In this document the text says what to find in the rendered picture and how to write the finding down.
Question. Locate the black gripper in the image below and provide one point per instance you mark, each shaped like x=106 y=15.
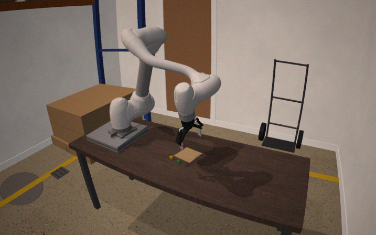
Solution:
x=187 y=126

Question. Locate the tan square mat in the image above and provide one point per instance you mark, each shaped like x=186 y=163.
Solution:
x=188 y=154

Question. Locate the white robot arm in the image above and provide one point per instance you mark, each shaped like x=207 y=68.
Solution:
x=144 y=43

